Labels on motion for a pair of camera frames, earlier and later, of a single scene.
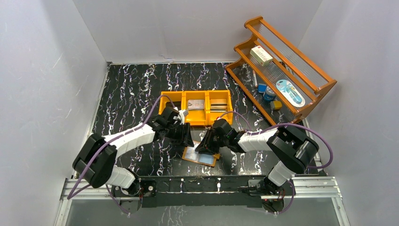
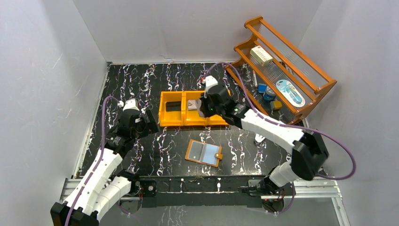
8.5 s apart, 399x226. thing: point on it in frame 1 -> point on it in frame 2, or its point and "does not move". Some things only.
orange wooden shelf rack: (283, 83) does not move
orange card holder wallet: (189, 154) does not move
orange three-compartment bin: (203, 106) does not move
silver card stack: (195, 104) does not move
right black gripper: (213, 140) -> (205, 106)
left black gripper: (176, 131) -> (145, 124)
